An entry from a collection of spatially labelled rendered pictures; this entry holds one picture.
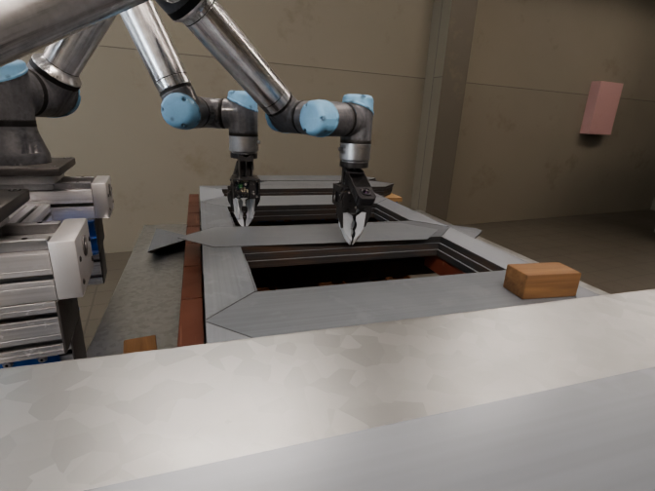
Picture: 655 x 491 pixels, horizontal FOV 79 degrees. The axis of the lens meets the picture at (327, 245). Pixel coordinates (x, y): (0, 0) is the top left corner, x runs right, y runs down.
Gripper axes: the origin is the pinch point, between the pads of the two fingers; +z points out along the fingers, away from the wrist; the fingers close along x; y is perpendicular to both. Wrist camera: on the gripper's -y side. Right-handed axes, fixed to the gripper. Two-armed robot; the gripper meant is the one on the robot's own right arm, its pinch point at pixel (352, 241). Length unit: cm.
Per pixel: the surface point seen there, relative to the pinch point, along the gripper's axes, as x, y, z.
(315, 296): 17.9, -28.4, 0.8
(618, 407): 22, -82, -20
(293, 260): 15.0, 1.0, 4.8
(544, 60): -353, 313, -105
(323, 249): 7.2, 1.7, 2.6
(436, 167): -198, 269, 13
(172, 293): 46, 20, 20
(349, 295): 11.7, -29.3, 0.8
